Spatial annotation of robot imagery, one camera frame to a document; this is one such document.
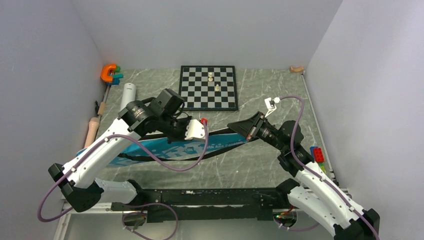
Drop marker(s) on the white shuttlecock tube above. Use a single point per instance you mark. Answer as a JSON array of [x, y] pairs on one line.
[[128, 95]]

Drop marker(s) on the black white chessboard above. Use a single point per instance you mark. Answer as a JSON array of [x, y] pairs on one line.
[[199, 93]]

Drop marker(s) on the teal green toy blocks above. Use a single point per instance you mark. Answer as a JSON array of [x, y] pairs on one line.
[[116, 76]]

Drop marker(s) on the orange C-shaped toy block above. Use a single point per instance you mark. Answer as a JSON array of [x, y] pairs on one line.
[[107, 72]]

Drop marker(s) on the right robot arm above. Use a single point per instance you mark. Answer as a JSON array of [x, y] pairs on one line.
[[310, 189]]

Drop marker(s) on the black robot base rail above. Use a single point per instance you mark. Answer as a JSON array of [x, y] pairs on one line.
[[161, 205]]

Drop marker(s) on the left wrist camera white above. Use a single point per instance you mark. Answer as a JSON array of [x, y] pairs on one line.
[[195, 130]]

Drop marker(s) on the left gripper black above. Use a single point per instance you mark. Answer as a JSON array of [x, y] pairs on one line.
[[182, 137]]

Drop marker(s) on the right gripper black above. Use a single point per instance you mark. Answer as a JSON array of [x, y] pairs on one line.
[[247, 127]]

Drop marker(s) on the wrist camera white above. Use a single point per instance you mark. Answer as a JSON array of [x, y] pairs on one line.
[[195, 130], [270, 104]]

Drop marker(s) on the aluminium frame rail left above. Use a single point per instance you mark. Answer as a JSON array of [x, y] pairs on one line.
[[90, 224]]

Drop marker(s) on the red blue toy bricks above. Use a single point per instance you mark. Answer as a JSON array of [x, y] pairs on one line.
[[318, 156]]

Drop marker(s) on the small wooden arch block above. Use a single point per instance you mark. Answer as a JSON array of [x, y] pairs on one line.
[[296, 69]]

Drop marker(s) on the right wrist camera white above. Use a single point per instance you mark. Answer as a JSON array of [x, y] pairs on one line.
[[270, 104]]

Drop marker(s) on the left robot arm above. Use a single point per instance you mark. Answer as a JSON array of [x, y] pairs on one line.
[[78, 179]]

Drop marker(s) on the beige cylinder handle tool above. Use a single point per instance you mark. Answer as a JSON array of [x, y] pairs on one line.
[[93, 125]]

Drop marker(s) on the blue racket bag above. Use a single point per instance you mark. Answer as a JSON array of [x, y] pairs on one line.
[[172, 149]]

